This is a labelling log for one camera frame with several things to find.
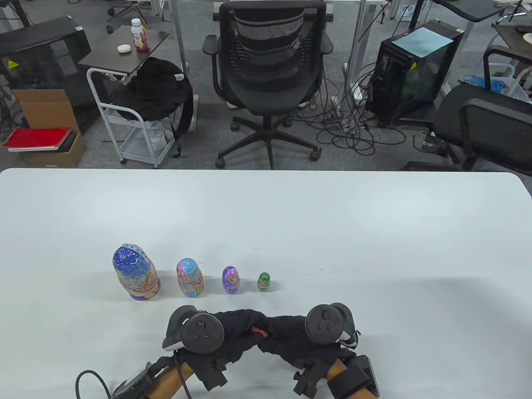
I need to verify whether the red notebook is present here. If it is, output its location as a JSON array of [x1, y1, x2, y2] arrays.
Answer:
[[2, 127, 72, 152]]

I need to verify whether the large blue Russian doll top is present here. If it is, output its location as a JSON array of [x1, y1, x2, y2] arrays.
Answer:
[[112, 244, 155, 283]]

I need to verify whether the blue plastic bag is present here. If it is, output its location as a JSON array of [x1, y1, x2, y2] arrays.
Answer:
[[462, 75, 511, 94]]

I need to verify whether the white power strip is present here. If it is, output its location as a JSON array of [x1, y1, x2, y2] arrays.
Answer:
[[331, 95, 359, 134]]

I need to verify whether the tangle of black floor cables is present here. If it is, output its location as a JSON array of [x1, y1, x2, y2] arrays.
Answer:
[[287, 62, 408, 156]]

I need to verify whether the open cardboard box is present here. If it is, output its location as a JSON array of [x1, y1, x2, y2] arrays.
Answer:
[[12, 89, 86, 168]]

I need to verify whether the black wrist strap unit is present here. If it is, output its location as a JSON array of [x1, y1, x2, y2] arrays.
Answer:
[[109, 362, 156, 399], [328, 355, 381, 399]]

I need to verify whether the black mesh office chair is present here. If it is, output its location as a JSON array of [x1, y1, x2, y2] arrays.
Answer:
[[202, 0, 334, 170]]

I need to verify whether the white metal rolling cart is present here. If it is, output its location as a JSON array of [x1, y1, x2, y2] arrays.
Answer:
[[86, 68, 177, 169]]

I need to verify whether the black padded office chair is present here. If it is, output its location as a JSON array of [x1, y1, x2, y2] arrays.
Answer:
[[402, 45, 532, 177]]

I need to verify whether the black bag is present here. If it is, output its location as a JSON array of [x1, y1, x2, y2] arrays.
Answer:
[[112, 57, 195, 158]]

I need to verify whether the black VR controller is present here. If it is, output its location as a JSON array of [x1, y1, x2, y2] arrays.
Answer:
[[305, 303, 361, 348], [162, 305, 225, 355]]

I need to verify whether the black desk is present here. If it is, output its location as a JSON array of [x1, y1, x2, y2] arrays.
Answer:
[[432, 0, 520, 22]]

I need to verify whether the person's right hand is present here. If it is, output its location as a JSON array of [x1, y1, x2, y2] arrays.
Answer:
[[251, 315, 358, 370]]

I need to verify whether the person's left hand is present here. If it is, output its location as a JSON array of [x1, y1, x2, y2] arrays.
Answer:
[[195, 308, 268, 367]]

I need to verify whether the purple drink bottle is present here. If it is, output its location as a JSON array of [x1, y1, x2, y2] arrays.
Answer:
[[131, 18, 149, 52]]

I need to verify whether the person's right forearm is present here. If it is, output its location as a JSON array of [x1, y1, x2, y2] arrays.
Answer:
[[323, 357, 381, 399]]

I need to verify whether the black chair base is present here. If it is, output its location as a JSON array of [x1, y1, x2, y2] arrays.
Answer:
[[106, 0, 167, 34]]

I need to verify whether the black glass computer tower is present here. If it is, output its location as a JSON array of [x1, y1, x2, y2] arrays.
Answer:
[[365, 19, 465, 126]]

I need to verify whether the large cream Russian doll bottom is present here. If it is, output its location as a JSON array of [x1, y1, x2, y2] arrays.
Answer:
[[120, 272, 161, 300]]

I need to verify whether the white metal desk leg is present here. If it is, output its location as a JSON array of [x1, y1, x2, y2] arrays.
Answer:
[[171, 0, 191, 74], [344, 0, 378, 100]]

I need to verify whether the black cabinet with warning sticker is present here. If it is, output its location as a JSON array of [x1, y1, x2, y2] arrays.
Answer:
[[0, 16, 93, 134]]

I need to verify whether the person's left forearm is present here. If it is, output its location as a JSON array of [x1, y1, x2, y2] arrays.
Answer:
[[145, 362, 196, 399]]

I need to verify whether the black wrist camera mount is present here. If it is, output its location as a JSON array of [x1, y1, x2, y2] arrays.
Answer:
[[292, 360, 329, 397], [195, 357, 228, 391]]

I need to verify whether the dark brown side table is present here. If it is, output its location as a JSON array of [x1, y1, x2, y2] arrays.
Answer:
[[78, 25, 170, 77]]

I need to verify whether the light blue paper sheet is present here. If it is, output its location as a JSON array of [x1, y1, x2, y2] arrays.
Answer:
[[392, 27, 453, 59]]

